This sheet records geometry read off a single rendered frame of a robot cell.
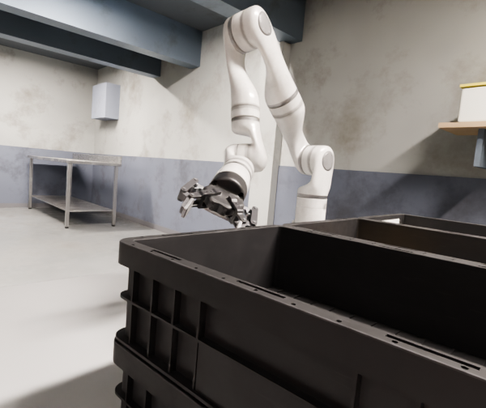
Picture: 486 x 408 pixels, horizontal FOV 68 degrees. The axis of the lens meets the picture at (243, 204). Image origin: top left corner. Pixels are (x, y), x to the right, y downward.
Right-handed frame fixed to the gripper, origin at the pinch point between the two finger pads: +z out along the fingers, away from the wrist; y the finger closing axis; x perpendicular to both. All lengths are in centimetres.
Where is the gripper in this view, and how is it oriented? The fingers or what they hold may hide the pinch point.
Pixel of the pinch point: (210, 223)
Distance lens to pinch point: 60.6
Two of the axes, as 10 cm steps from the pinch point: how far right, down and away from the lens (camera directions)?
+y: 9.0, 4.3, 0.3
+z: -1.9, 4.6, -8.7
